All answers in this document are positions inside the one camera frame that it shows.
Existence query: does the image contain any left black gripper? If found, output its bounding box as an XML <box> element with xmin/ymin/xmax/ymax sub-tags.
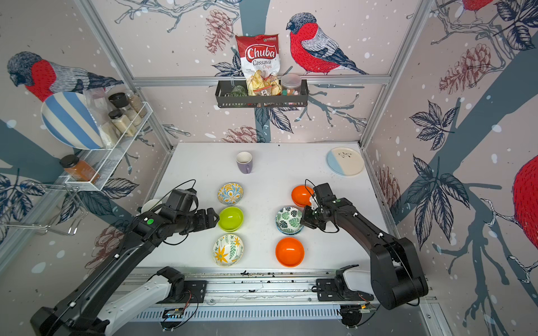
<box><xmin>177</xmin><ymin>205</ymin><xmax>222</xmax><ymax>232</ymax></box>

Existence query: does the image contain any blue yellow patterned bowl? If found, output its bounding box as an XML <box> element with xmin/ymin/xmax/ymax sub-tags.
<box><xmin>217</xmin><ymin>183</ymin><xmax>244</xmax><ymax>205</ymax></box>

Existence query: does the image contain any yellow flower bowl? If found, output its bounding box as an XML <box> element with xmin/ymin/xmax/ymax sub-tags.
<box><xmin>212</xmin><ymin>234</ymin><xmax>245</xmax><ymax>267</ymax></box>

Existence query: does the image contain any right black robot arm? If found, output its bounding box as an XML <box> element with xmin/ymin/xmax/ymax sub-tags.
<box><xmin>301</xmin><ymin>183</ymin><xmax>429</xmax><ymax>310</ymax></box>

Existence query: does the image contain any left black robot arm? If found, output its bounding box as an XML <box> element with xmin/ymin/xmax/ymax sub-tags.
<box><xmin>30</xmin><ymin>188</ymin><xmax>219</xmax><ymax>335</ymax></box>

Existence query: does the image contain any lime green bowl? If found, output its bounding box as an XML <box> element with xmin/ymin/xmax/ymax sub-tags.
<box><xmin>218</xmin><ymin>207</ymin><xmax>245</xmax><ymax>232</ymax></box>

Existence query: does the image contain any small orange bowl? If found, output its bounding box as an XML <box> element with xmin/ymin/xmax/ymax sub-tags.
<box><xmin>291</xmin><ymin>185</ymin><xmax>314</xmax><ymax>208</ymax></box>

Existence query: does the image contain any large orange bowl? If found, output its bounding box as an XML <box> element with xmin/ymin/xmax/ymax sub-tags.
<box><xmin>275</xmin><ymin>237</ymin><xmax>305</xmax><ymax>267</ymax></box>

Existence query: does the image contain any blue white plate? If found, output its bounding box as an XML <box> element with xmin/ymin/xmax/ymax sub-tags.
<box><xmin>326</xmin><ymin>147</ymin><xmax>365</xmax><ymax>176</ymax></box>

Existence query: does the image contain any purple mug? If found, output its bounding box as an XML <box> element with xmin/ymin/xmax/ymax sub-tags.
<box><xmin>236</xmin><ymin>151</ymin><xmax>253</xmax><ymax>174</ymax></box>

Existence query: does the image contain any green item in basket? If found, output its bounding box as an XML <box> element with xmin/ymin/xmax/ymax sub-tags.
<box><xmin>229</xmin><ymin>85</ymin><xmax>248</xmax><ymax>97</ymax></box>

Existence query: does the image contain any black lid spice jar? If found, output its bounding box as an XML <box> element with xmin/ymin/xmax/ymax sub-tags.
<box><xmin>108</xmin><ymin>92</ymin><xmax>142</xmax><ymax>126</ymax></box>
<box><xmin>108</xmin><ymin>109</ymin><xmax>137</xmax><ymax>137</ymax></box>

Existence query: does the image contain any clear plastic container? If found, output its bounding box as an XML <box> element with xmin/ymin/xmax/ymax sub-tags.
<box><xmin>280</xmin><ymin>74</ymin><xmax>302</xmax><ymax>96</ymax></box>

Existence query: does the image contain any orange spice jar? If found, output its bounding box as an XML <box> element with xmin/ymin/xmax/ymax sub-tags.
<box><xmin>60</xmin><ymin>154</ymin><xmax>100</xmax><ymax>183</ymax></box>

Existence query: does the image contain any red cassava chips bag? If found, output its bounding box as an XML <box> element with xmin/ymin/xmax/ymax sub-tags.
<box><xmin>235</xmin><ymin>34</ymin><xmax>282</xmax><ymax>96</ymax></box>

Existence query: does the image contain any blue striped plate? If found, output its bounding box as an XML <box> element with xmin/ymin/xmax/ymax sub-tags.
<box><xmin>41</xmin><ymin>92</ymin><xmax>104</xmax><ymax>150</ymax></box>

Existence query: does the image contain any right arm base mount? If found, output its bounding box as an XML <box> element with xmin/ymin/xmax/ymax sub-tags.
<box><xmin>311</xmin><ymin>265</ymin><xmax>375</xmax><ymax>302</ymax></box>

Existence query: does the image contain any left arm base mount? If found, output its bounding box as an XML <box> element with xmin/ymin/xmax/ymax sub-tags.
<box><xmin>148</xmin><ymin>267</ymin><xmax>208</xmax><ymax>304</ymax></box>

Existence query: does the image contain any black wall basket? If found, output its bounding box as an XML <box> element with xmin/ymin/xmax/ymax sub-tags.
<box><xmin>215</xmin><ymin>79</ymin><xmax>309</xmax><ymax>108</ymax></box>

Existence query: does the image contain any white wire shelf rack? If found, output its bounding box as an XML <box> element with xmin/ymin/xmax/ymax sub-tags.
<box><xmin>60</xmin><ymin>102</ymin><xmax>154</xmax><ymax>192</ymax></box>

